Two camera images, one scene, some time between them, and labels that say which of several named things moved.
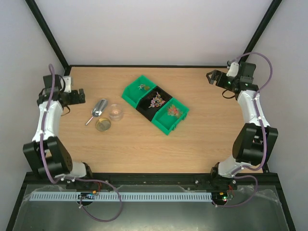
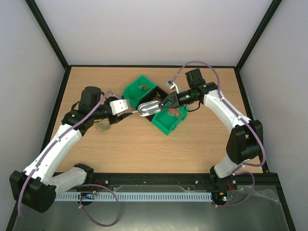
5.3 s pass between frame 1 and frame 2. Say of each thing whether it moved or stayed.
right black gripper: moved
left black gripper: moved
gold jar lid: stayed
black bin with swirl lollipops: stayed
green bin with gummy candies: stayed
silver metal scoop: moved
